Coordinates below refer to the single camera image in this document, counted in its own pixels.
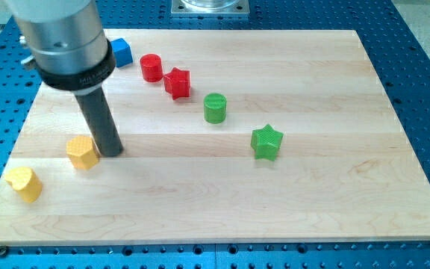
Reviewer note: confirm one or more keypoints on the wooden board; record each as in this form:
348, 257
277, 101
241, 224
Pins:
345, 171

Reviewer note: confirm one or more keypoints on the green star block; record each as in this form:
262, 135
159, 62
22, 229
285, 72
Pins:
266, 142

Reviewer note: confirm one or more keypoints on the green cylinder block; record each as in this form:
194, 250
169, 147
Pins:
215, 105

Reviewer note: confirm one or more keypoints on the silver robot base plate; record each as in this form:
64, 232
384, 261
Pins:
209, 7

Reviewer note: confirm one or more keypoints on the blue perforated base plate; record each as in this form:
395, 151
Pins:
397, 55

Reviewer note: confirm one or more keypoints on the blue cube block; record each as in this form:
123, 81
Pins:
122, 52

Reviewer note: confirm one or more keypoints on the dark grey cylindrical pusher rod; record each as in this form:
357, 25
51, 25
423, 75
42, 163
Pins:
98, 116

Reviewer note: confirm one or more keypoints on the yellow heart block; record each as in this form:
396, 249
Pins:
25, 182

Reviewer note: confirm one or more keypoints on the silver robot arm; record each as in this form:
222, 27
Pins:
70, 51

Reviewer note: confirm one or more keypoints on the yellow hexagon block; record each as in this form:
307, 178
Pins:
82, 152

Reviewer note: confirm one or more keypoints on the red star block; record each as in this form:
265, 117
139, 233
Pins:
177, 83

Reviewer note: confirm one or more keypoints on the red cylinder block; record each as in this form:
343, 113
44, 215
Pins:
151, 67

